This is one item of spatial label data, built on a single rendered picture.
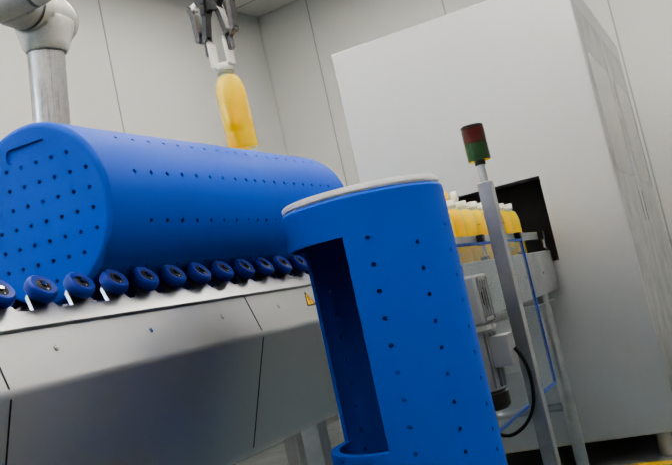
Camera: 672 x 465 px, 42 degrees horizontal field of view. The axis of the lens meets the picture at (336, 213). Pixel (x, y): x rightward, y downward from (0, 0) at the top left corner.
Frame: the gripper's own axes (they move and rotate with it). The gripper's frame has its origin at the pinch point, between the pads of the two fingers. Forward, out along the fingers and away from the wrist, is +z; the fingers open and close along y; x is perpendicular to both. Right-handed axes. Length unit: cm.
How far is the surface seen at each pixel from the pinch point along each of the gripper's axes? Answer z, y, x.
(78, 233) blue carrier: 46, 13, -76
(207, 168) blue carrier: 36, 19, -46
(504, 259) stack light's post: 62, 42, 53
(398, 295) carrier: 65, 51, -51
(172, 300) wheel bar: 58, 18, -62
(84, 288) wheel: 55, 18, -82
